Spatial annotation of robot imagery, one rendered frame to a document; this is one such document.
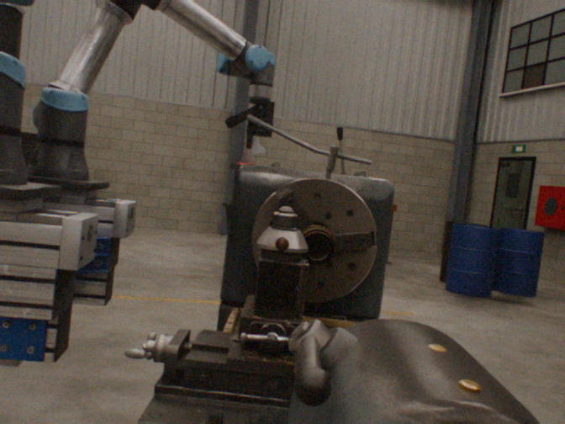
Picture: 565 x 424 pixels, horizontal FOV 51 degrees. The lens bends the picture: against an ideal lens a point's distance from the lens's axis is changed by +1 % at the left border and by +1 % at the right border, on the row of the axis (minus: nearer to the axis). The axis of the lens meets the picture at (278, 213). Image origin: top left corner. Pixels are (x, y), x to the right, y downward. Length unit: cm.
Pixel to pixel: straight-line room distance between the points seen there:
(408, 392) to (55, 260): 88
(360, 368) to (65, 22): 1157
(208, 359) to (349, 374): 56
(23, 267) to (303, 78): 1115
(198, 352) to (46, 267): 34
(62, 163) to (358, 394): 136
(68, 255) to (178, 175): 1042
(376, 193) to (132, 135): 998
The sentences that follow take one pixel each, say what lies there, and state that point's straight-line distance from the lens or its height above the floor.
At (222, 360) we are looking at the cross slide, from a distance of 86.
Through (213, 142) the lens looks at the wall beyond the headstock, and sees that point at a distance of 1154.
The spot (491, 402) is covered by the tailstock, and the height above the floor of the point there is 114.
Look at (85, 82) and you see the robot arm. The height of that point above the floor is 143.
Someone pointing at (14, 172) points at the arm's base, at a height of 118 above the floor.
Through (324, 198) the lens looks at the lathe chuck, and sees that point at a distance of 146.
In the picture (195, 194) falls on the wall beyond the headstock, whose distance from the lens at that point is 1151.
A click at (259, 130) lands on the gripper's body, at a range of 194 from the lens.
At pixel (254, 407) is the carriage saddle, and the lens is 85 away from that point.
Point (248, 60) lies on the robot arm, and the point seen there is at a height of 156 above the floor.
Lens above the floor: 123
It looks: 3 degrees down
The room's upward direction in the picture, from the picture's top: 6 degrees clockwise
